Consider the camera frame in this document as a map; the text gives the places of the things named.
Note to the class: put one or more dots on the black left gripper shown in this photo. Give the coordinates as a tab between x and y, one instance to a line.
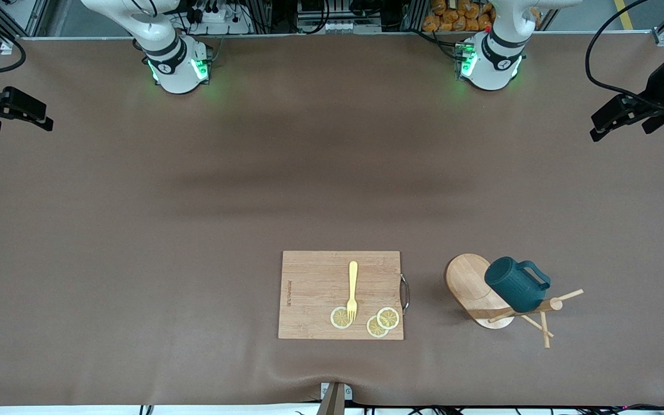
659	86

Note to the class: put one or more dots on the dark teal mug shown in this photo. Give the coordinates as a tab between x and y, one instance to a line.
516	285

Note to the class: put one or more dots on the wooden cup rack with pegs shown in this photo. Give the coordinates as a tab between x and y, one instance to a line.
467	282

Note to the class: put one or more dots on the brown table cover mat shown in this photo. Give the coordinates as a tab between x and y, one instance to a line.
136	184

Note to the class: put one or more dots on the white power strip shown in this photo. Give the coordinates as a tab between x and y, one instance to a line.
217	17

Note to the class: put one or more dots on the grey equipment with connectors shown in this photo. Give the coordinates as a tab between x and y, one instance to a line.
338	26

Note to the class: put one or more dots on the lemon slice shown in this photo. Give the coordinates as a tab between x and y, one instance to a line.
338	319
388	318
373	330

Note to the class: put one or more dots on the yellow plastic fork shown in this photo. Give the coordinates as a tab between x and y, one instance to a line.
353	276

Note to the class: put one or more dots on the wooden cutting board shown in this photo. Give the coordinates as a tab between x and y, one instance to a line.
314	288

